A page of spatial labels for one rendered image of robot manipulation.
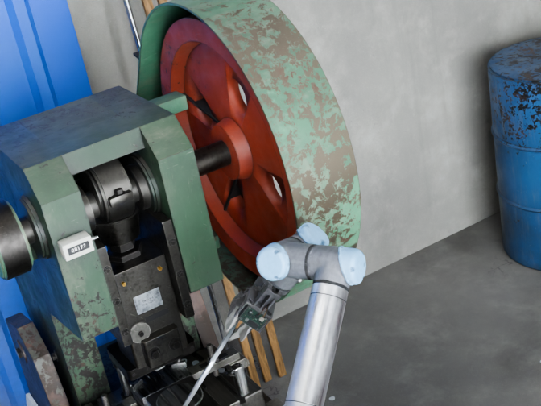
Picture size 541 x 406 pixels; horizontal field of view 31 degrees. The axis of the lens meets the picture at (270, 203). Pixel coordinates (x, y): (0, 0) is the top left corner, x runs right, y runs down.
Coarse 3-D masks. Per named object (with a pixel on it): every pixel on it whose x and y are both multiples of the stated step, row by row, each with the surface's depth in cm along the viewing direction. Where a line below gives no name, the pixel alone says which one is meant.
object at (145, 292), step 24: (144, 240) 253; (120, 264) 244; (144, 264) 243; (120, 288) 241; (144, 288) 245; (168, 288) 248; (144, 312) 246; (168, 312) 250; (144, 336) 247; (168, 336) 249; (144, 360) 251; (168, 360) 251
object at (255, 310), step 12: (252, 288) 222; (264, 288) 217; (276, 288) 219; (252, 300) 219; (264, 300) 218; (240, 312) 222; (252, 312) 218; (264, 312) 218; (252, 324) 219; (264, 324) 220
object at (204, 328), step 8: (192, 296) 294; (200, 296) 295; (192, 304) 294; (200, 304) 295; (200, 312) 295; (200, 320) 295; (208, 320) 296; (200, 328) 295; (208, 328) 296; (200, 336) 295; (208, 336) 296; (216, 336) 297; (200, 344) 297; (216, 344) 297; (272, 400) 270; (280, 400) 269
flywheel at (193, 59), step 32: (192, 32) 244; (160, 64) 272; (192, 64) 261; (224, 64) 243; (192, 96) 269; (224, 96) 251; (192, 128) 278; (224, 128) 250; (256, 128) 241; (256, 160) 248; (224, 192) 275; (256, 192) 255; (288, 192) 230; (224, 224) 277; (256, 224) 263; (288, 224) 236; (256, 256) 263
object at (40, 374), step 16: (16, 320) 288; (16, 336) 285; (32, 336) 278; (16, 352) 286; (32, 352) 275; (48, 352) 276; (32, 368) 280; (48, 368) 275; (32, 384) 294; (48, 384) 276; (48, 400) 276; (64, 400) 278
